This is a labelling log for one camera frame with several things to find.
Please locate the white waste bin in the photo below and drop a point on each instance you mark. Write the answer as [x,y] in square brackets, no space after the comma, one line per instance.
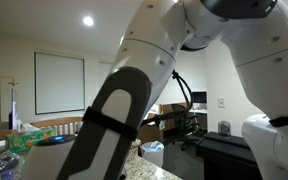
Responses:
[153,152]

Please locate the green tissue box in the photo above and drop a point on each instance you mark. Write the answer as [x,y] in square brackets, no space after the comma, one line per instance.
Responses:
[25,141]

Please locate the black piano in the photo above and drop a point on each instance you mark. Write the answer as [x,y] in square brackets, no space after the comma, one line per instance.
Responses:
[227,158]

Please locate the wooden chair back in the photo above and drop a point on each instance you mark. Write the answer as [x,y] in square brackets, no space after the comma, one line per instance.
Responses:
[64,125]

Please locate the white projector screen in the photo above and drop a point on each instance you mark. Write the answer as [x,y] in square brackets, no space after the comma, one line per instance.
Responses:
[59,84]

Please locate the computer monitor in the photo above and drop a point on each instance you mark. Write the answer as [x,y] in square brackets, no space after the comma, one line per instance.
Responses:
[200,97]

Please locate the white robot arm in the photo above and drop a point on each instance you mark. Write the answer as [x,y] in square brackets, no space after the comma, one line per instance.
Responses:
[165,37]

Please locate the black office chair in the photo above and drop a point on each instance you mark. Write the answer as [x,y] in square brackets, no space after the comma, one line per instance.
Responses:
[185,125]

